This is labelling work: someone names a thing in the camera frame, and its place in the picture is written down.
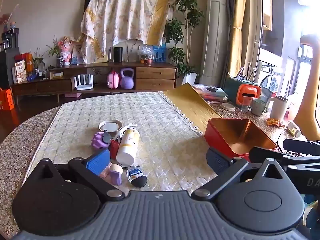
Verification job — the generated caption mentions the white bottle yellow label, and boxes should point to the white bottle yellow label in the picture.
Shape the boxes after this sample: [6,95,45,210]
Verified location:
[116,127,140,164]

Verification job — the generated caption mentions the black oval case blue label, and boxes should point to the black oval case blue label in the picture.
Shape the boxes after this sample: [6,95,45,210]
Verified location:
[127,167,147,188]

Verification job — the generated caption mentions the potted tree white pot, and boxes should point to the potted tree white pot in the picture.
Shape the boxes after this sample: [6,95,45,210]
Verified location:
[164,0,204,86]

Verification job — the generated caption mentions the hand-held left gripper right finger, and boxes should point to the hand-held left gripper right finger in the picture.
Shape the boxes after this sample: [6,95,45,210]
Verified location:
[191,148,285,202]

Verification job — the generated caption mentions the small clear jar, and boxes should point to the small clear jar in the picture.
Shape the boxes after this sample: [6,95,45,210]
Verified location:
[286,120,302,139]

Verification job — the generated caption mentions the yellow curtain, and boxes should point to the yellow curtain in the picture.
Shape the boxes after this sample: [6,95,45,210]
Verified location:
[220,0,263,90]

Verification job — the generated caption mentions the pink eraser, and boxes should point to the pink eraser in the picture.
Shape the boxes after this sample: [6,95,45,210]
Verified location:
[100,162,113,178]

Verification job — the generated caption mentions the purple kettlebell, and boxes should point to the purple kettlebell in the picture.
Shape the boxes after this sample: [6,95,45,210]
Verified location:
[120,68,136,90]

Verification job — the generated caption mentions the white snack box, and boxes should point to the white snack box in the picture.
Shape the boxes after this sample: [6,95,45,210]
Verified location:
[14,60,27,83]

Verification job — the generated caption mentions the white sunglasses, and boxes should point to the white sunglasses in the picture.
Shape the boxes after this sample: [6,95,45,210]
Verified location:
[114,123,137,140]

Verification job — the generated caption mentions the purple spiky toy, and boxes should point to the purple spiky toy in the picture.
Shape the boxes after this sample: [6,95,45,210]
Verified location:
[91,129,112,150]

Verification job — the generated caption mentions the red snack packet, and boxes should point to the red snack packet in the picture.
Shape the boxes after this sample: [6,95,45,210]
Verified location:
[110,140,121,159]

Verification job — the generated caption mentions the coffee machine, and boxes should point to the coffee machine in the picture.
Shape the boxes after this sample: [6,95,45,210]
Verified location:
[1,29,19,49]

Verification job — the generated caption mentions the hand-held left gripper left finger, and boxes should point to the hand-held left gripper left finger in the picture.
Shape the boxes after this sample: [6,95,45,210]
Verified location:
[40,149,125,202]

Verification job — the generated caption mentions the small purple block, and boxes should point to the small purple block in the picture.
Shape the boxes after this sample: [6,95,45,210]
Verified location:
[109,170,122,186]

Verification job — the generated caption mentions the small potted plant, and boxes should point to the small potted plant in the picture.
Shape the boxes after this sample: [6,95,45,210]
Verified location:
[30,47,46,70]

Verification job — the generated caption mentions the wooden TV cabinet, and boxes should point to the wooden TV cabinet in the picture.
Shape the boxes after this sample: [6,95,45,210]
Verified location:
[11,62,178,103]

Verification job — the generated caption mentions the pink toy suitcase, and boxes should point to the pink toy suitcase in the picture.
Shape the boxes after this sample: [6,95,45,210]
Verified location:
[107,70,121,89]

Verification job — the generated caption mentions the black fridge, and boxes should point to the black fridge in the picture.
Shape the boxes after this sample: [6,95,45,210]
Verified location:
[0,47,20,88]

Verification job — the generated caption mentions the yellow placemat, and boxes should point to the yellow placemat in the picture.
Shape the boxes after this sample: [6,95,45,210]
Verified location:
[162,83,223,135]

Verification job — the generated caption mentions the red tin box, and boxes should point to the red tin box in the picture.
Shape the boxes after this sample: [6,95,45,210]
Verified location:
[204,118,278,162]

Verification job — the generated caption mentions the green storage box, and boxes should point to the green storage box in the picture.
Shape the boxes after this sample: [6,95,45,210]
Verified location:
[224,76,252,105]

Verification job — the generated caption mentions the covered floor air conditioner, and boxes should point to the covered floor air conditioner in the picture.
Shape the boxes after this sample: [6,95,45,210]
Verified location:
[200,0,237,87]

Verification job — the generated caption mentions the brown lace tablecloth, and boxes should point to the brown lace tablecloth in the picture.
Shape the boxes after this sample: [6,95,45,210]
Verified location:
[0,97,308,233]

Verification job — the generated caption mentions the wooden cabinet drawer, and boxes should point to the wooden cabinet drawer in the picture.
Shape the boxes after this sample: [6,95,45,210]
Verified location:
[136,67,176,80]
[136,79,175,90]

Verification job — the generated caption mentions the floral cover cloth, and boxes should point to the floral cover cloth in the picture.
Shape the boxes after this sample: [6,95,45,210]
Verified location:
[80,0,175,64]

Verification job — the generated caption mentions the orange snack wrapper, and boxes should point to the orange snack wrapper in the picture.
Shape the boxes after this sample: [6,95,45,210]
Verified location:
[266,118,283,128]

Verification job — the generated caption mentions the stack of books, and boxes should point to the stack of books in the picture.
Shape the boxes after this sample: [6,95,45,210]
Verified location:
[194,83,228,103]

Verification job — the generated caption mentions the white router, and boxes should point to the white router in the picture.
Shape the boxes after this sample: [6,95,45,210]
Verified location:
[72,74,94,91]

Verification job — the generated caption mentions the beige round object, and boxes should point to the beige round object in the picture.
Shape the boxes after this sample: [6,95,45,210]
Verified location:
[110,164,124,176]

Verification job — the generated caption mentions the potted orchid plant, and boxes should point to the potted orchid plant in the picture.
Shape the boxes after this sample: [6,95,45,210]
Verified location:
[46,36,65,68]

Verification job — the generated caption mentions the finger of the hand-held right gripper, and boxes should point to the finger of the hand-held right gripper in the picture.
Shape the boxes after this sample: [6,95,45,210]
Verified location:
[249,146,320,167]
[282,139,320,155]

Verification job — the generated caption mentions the pink doll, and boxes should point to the pink doll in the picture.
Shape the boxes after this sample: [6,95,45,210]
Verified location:
[58,35,73,65]

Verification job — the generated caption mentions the cream quilted table mat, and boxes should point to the cream quilted table mat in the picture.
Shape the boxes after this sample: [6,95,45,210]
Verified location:
[20,91,220,198]

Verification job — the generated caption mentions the white round lid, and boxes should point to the white round lid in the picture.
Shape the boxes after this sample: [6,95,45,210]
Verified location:
[220,102,236,112]

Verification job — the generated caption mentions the red paper bag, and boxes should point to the red paper bag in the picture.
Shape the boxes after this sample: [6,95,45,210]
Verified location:
[15,52,34,73]

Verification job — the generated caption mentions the clear drinking glass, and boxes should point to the clear drinking glass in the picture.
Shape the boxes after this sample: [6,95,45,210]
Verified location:
[241,96,252,113]

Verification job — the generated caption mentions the person's right hand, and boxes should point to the person's right hand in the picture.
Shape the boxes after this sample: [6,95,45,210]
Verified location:
[304,194,320,230]

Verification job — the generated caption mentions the green mug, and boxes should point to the green mug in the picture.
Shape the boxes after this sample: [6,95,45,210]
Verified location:
[251,98,269,116]

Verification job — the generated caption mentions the blue printed box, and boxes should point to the blue printed box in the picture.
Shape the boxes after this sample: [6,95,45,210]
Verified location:
[152,44,167,62]

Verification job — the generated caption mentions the clear bag of fruit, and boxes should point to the clear bag of fruit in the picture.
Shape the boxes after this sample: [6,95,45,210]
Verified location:
[137,45,153,64]

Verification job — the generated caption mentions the white thermos cup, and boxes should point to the white thermos cup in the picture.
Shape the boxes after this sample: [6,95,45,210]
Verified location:
[267,95,289,120]

